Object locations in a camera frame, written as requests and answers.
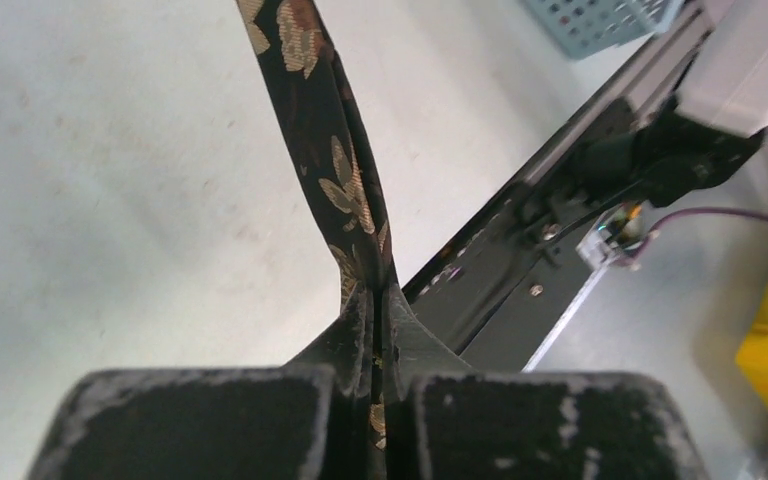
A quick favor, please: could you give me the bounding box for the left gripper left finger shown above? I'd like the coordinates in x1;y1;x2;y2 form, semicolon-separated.
28;286;374;479

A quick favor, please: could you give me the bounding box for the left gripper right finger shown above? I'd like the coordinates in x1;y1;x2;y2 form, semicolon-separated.
381;286;707;479

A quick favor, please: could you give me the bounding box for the black gold floral tie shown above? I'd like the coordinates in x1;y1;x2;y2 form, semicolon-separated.
237;0;402;455

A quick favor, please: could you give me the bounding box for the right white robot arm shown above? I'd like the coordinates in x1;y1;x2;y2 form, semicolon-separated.
676;1;768;138

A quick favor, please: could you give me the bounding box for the light blue plastic basket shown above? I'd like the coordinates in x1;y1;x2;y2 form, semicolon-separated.
524;0;683;60

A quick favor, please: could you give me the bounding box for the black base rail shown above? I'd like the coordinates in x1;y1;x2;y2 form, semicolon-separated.
404;97;764;371

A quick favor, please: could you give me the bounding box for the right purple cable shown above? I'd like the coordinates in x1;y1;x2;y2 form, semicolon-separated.
612;206;768;270

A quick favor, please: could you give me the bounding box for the aluminium frame rail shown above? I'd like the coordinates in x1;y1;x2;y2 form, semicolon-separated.
523;0;768;372

